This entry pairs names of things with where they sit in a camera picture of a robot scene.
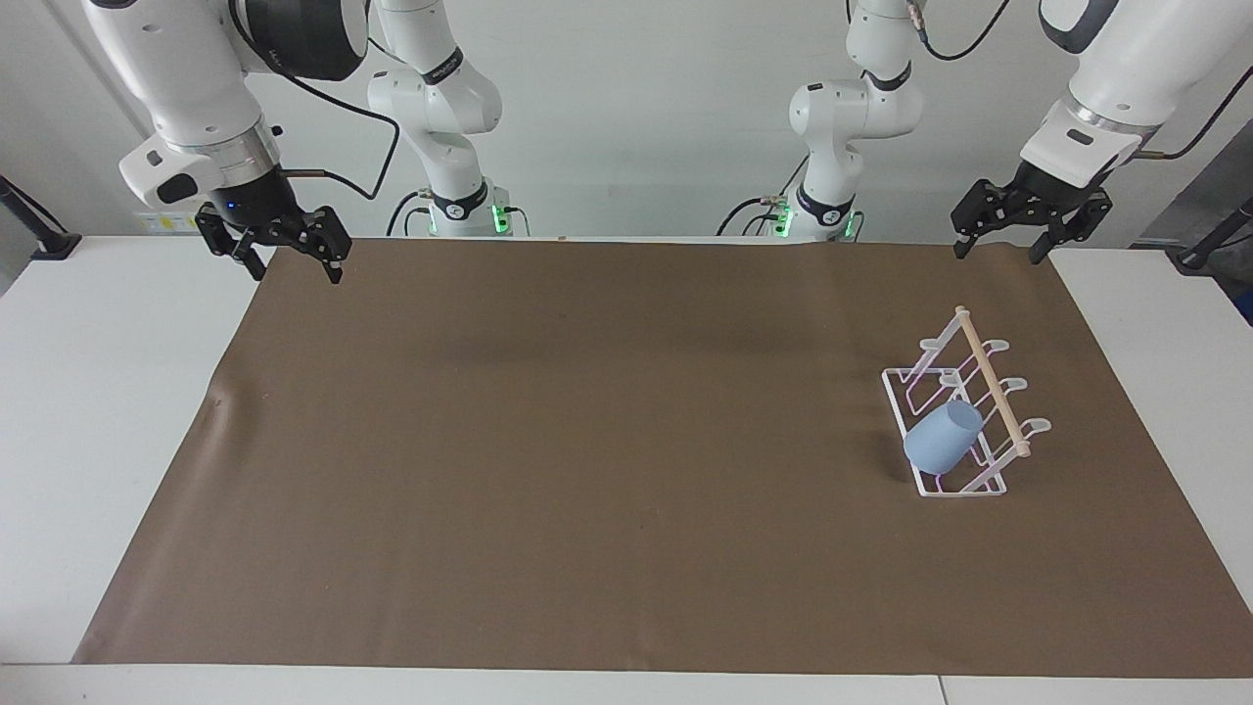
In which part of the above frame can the light blue cup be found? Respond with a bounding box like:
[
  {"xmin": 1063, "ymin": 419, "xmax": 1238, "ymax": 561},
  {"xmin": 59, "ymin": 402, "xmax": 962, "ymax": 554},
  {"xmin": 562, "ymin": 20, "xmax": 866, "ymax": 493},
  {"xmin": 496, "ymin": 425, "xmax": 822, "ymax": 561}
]
[{"xmin": 902, "ymin": 399, "xmax": 986, "ymax": 479}]

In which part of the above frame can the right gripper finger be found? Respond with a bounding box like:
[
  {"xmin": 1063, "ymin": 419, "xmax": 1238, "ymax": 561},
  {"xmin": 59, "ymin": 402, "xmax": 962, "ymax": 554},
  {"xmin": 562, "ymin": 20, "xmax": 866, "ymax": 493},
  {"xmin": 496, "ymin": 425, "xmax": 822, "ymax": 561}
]
[
  {"xmin": 195, "ymin": 205, "xmax": 268, "ymax": 283},
  {"xmin": 267, "ymin": 205, "xmax": 352, "ymax": 286}
]

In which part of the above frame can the black stand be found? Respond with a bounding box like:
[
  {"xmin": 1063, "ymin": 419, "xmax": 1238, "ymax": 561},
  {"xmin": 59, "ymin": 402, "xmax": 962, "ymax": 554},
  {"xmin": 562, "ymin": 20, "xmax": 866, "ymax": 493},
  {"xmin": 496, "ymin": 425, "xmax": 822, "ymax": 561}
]
[
  {"xmin": 1173, "ymin": 194, "xmax": 1253, "ymax": 277},
  {"xmin": 0, "ymin": 174, "xmax": 82, "ymax": 261}
]

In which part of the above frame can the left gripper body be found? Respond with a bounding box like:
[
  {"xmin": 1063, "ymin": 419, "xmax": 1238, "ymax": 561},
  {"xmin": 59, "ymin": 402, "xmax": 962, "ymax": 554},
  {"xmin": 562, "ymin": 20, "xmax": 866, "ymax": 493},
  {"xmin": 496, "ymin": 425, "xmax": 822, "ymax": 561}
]
[{"xmin": 1007, "ymin": 159, "xmax": 1089, "ymax": 222}]

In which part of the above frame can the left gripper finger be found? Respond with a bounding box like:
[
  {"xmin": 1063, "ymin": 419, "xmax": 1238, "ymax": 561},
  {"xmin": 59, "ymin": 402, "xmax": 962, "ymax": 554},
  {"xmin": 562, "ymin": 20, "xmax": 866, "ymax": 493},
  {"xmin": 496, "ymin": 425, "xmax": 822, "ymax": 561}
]
[
  {"xmin": 1027, "ymin": 188, "xmax": 1115, "ymax": 266},
  {"xmin": 951, "ymin": 178, "xmax": 1025, "ymax": 260}
]

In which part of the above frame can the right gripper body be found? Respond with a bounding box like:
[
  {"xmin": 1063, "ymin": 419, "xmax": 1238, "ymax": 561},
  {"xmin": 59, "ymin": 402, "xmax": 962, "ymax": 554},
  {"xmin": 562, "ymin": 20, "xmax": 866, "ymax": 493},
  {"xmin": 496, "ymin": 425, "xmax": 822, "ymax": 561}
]
[{"xmin": 211, "ymin": 164, "xmax": 303, "ymax": 235}]

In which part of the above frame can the black cable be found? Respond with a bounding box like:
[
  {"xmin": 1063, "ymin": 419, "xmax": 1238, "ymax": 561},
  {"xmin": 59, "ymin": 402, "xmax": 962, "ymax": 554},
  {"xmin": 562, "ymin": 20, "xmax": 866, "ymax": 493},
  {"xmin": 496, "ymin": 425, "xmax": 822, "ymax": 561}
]
[
  {"xmin": 905, "ymin": 0, "xmax": 1012, "ymax": 63},
  {"xmin": 716, "ymin": 157, "xmax": 812, "ymax": 239},
  {"xmin": 266, "ymin": 37, "xmax": 403, "ymax": 203},
  {"xmin": 1136, "ymin": 88, "xmax": 1253, "ymax": 162},
  {"xmin": 386, "ymin": 190, "xmax": 435, "ymax": 239}
]

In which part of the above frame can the white wire cup holder rack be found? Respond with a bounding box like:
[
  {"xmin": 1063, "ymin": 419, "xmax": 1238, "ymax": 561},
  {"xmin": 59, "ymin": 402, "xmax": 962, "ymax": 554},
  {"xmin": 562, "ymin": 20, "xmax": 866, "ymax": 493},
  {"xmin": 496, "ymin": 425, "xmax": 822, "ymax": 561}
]
[{"xmin": 880, "ymin": 305, "xmax": 1054, "ymax": 499}]

